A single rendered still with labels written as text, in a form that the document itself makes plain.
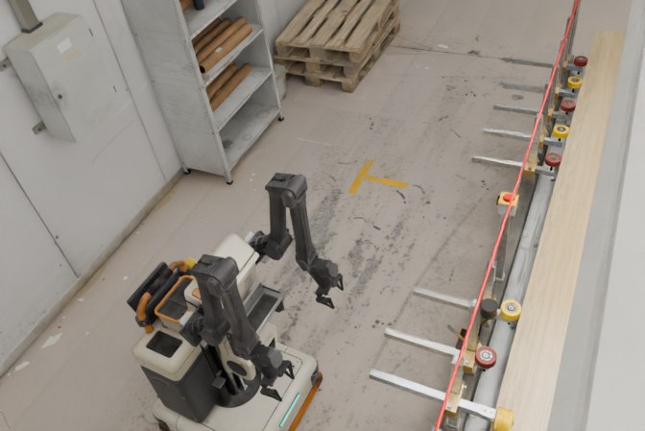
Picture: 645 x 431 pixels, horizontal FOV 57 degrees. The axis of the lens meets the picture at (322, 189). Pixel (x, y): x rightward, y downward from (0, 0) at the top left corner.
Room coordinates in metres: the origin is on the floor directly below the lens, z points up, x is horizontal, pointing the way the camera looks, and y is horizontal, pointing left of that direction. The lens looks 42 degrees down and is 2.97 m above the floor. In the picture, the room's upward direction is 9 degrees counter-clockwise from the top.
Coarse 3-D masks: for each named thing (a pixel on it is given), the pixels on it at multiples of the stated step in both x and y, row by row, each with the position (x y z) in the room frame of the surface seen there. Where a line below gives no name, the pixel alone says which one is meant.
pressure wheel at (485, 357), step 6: (480, 348) 1.24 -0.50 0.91; (486, 348) 1.23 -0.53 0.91; (480, 354) 1.21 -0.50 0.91; (486, 354) 1.20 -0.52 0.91; (492, 354) 1.20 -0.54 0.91; (480, 360) 1.19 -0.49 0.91; (486, 360) 1.18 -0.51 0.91; (492, 360) 1.18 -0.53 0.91; (480, 366) 1.18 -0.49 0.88; (486, 366) 1.17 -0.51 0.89; (492, 366) 1.17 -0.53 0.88
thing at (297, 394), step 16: (288, 352) 1.77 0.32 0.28; (304, 368) 1.67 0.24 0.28; (256, 384) 1.62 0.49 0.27; (288, 384) 1.59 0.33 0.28; (304, 384) 1.59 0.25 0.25; (320, 384) 1.68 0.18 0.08; (160, 400) 1.62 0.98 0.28; (240, 400) 1.55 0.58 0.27; (256, 400) 1.53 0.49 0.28; (272, 400) 1.51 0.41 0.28; (288, 400) 1.51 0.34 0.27; (304, 400) 1.57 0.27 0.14; (160, 416) 1.54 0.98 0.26; (176, 416) 1.52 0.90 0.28; (208, 416) 1.49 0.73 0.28; (224, 416) 1.48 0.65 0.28; (240, 416) 1.46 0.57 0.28; (256, 416) 1.45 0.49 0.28; (272, 416) 1.44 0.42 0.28; (288, 416) 1.45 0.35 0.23
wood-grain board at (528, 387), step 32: (608, 32) 3.37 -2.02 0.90; (608, 64) 3.00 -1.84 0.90; (608, 96) 2.69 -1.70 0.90; (576, 128) 2.46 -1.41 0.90; (576, 160) 2.21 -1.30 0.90; (576, 192) 1.99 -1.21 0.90; (544, 224) 1.82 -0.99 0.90; (576, 224) 1.79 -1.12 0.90; (544, 256) 1.63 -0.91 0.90; (576, 256) 1.60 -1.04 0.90; (544, 288) 1.47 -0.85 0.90; (544, 320) 1.32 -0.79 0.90; (512, 352) 1.20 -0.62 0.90; (544, 352) 1.18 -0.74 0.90; (512, 384) 1.07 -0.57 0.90; (544, 384) 1.05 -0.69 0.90; (544, 416) 0.94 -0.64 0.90
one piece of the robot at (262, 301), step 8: (256, 288) 1.56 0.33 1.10; (264, 288) 1.60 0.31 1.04; (248, 296) 1.52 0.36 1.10; (256, 296) 1.55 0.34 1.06; (264, 296) 1.56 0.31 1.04; (272, 296) 1.55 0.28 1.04; (280, 296) 1.54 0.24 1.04; (248, 304) 1.50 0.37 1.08; (256, 304) 1.52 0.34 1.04; (264, 304) 1.51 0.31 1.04; (272, 304) 1.51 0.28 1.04; (280, 304) 1.56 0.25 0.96; (248, 312) 1.49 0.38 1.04; (256, 312) 1.48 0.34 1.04; (264, 312) 1.47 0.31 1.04; (272, 312) 1.47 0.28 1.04; (256, 320) 1.44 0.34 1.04; (264, 320) 1.44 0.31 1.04; (256, 328) 1.40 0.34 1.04; (232, 344) 1.39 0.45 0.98
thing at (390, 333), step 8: (384, 336) 1.41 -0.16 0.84; (392, 336) 1.39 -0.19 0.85; (400, 336) 1.38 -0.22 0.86; (408, 336) 1.37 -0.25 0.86; (408, 344) 1.35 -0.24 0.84; (416, 344) 1.34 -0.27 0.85; (424, 344) 1.33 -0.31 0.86; (432, 344) 1.32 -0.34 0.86; (440, 344) 1.31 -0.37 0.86; (440, 352) 1.28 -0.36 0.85; (448, 352) 1.27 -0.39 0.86; (456, 352) 1.26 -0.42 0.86
